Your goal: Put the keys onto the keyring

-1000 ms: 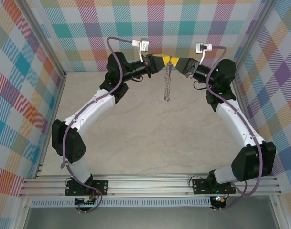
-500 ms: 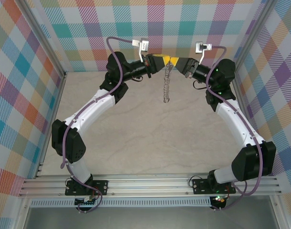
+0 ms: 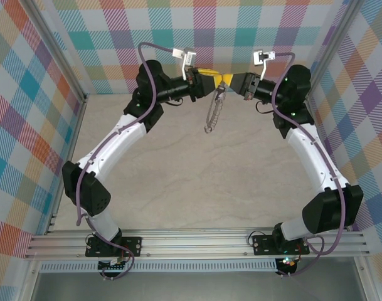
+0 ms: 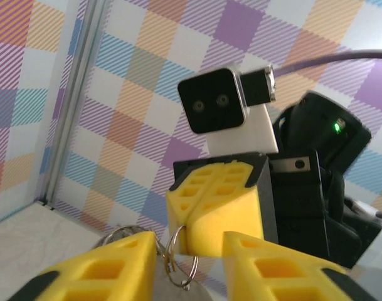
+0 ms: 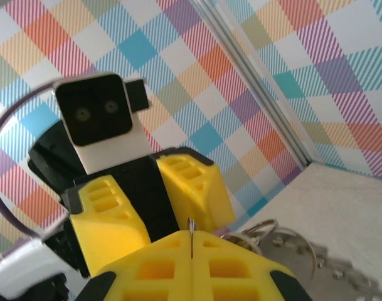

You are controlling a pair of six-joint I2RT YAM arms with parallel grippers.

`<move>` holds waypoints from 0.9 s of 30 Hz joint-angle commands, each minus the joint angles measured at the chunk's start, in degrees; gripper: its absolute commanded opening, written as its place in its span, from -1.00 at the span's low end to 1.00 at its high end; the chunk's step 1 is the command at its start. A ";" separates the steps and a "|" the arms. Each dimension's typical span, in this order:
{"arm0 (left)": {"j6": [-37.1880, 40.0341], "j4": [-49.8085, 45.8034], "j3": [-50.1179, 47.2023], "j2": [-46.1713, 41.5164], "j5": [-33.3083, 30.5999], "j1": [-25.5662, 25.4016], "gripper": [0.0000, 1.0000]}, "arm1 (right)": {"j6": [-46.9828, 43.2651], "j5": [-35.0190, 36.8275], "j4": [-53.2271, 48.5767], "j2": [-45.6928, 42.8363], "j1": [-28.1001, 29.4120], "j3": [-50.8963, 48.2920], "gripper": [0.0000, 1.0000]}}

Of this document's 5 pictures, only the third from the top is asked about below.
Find circuit board with green connector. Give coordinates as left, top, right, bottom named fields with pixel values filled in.
left=98, top=258, right=127, bottom=272

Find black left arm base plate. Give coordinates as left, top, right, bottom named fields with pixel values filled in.
left=85, top=236, right=144, bottom=258

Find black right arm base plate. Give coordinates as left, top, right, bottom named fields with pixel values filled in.
left=252, top=233, right=310, bottom=256

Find aluminium frame post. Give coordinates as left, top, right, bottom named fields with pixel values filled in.
left=26, top=0, right=88, bottom=106
left=302, top=0, right=363, bottom=101

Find thin black right gripper cable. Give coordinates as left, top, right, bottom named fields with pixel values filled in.
left=255, top=100, right=275, bottom=115

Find grey metal lower panel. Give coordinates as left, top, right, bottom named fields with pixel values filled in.
left=30, top=271, right=367, bottom=301

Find aluminium side rail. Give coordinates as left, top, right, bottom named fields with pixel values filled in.
left=303, top=93, right=349, bottom=233
left=46, top=93, right=88, bottom=235

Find white slotted cable duct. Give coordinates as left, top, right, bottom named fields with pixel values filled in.
left=40, top=258, right=278, bottom=273

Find aluminium mounting rail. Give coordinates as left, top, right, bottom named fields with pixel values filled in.
left=24, top=228, right=371, bottom=260

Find circuit board with lit LED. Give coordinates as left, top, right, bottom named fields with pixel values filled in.
left=277, top=256, right=298, bottom=275

